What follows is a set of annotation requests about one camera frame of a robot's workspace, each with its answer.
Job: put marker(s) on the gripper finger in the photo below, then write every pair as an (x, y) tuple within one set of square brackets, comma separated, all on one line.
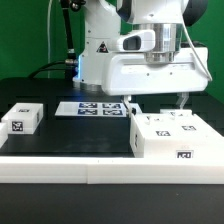
[(182, 99), (126, 101)]

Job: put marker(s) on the white door panel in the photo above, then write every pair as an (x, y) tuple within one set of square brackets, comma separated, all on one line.
[(190, 125), (155, 126)]

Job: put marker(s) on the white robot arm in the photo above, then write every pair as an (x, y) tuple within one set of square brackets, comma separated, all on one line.
[(106, 23)]

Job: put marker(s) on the white cabinet body box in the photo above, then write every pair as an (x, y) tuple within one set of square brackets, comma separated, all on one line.
[(176, 147)]

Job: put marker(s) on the white cabinet top block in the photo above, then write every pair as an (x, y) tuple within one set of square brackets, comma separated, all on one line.
[(23, 118)]

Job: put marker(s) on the white U-shaped fence frame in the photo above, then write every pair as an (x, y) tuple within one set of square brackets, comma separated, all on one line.
[(108, 171)]

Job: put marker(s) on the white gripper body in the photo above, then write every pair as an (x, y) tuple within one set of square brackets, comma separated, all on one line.
[(130, 74)]

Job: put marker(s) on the white marker base plate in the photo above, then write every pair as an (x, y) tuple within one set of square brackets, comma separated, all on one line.
[(91, 109)]

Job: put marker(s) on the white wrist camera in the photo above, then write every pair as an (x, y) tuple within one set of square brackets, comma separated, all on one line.
[(137, 41)]

